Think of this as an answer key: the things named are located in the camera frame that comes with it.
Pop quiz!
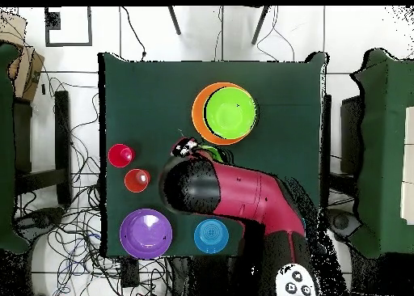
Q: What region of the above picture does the stepped green cup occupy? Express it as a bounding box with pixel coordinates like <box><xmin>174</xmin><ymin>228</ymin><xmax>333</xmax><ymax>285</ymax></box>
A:
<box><xmin>197</xmin><ymin>145</ymin><xmax>225</xmax><ymax>163</ymax></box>

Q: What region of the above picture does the orange bowl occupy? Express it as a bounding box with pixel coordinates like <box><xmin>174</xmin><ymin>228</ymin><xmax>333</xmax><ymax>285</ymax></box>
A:
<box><xmin>191</xmin><ymin>82</ymin><xmax>259</xmax><ymax>146</ymax></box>

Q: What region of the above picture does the green bowl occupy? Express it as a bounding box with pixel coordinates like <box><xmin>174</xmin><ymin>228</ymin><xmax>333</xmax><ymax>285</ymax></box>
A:
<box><xmin>202</xmin><ymin>87</ymin><xmax>258</xmax><ymax>141</ymax></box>

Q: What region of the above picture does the small blue bowl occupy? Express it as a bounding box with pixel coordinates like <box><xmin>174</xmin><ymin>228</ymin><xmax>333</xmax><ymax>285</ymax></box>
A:
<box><xmin>193</xmin><ymin>218</ymin><xmax>230</xmax><ymax>255</ymax></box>

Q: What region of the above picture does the purple bowl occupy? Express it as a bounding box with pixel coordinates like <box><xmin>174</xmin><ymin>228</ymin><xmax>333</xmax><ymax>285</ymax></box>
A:
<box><xmin>119</xmin><ymin>208</ymin><xmax>173</xmax><ymax>260</ymax></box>

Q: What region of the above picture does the orange cup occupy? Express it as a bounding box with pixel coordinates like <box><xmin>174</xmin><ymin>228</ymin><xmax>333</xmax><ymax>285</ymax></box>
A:
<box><xmin>124</xmin><ymin>168</ymin><xmax>152</xmax><ymax>194</ymax></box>

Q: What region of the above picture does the dark green table cloth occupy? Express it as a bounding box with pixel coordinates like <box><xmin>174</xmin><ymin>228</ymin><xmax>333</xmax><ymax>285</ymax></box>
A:
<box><xmin>98</xmin><ymin>51</ymin><xmax>329</xmax><ymax>258</ymax></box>

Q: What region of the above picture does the red cup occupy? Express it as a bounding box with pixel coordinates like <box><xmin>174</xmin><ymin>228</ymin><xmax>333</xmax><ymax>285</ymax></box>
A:
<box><xmin>107</xmin><ymin>143</ymin><xmax>136</xmax><ymax>169</ymax></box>

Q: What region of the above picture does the black tripod leg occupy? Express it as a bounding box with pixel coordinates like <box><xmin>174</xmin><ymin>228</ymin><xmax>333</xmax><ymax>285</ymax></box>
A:
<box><xmin>167</xmin><ymin>6</ymin><xmax>182</xmax><ymax>36</ymax></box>
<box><xmin>251</xmin><ymin>6</ymin><xmax>270</xmax><ymax>45</ymax></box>

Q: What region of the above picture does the black power adapter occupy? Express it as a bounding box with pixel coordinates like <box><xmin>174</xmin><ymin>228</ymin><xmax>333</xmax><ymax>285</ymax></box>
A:
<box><xmin>120</xmin><ymin>258</ymin><xmax>141</xmax><ymax>289</ymax></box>

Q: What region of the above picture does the grey base with knob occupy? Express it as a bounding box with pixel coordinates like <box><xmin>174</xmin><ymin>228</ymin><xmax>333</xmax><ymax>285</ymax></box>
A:
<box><xmin>17</xmin><ymin>206</ymin><xmax>65</xmax><ymax>242</ymax></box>

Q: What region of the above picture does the cardboard box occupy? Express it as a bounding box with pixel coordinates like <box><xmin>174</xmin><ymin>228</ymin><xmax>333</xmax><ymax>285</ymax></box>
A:
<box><xmin>0</xmin><ymin>12</ymin><xmax>45</xmax><ymax>103</ymax></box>

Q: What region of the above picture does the green cloth covered side table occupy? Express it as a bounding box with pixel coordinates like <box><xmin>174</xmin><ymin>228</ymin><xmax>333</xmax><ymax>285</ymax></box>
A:
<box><xmin>350</xmin><ymin>48</ymin><xmax>414</xmax><ymax>260</ymax></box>
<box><xmin>0</xmin><ymin>43</ymin><xmax>32</xmax><ymax>255</ymax></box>

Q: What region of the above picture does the black cable with plug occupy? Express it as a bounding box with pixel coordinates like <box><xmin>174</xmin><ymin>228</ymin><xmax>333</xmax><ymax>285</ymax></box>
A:
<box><xmin>120</xmin><ymin>6</ymin><xmax>147</xmax><ymax>60</ymax></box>

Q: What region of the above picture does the black stand frame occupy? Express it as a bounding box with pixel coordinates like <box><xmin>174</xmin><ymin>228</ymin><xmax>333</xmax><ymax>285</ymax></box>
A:
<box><xmin>12</xmin><ymin>90</ymin><xmax>73</xmax><ymax>206</ymax></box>
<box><xmin>319</xmin><ymin>94</ymin><xmax>363</xmax><ymax>209</ymax></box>

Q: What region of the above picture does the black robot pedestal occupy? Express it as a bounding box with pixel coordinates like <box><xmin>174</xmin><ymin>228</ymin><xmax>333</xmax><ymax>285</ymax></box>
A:
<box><xmin>171</xmin><ymin>256</ymin><xmax>242</xmax><ymax>296</ymax></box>

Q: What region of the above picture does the tangle of black cables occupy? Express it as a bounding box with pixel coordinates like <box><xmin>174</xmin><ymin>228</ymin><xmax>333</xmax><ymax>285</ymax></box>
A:
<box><xmin>12</xmin><ymin>77</ymin><xmax>169</xmax><ymax>296</ymax></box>

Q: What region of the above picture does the black square floor frame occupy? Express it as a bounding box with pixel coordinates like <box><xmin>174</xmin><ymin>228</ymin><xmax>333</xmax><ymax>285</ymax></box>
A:
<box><xmin>44</xmin><ymin>6</ymin><xmax>93</xmax><ymax>47</ymax></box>

